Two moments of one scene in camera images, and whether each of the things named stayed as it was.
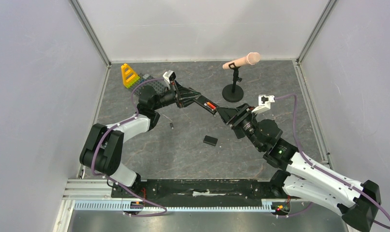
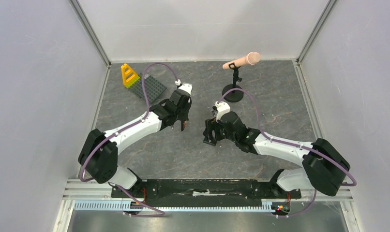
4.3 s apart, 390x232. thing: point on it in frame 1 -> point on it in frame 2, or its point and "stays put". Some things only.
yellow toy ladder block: x=129 y=78 stays put
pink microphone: x=251 y=58 stays put
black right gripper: x=236 y=118 -> x=212 y=128
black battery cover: x=210 y=140 stays put
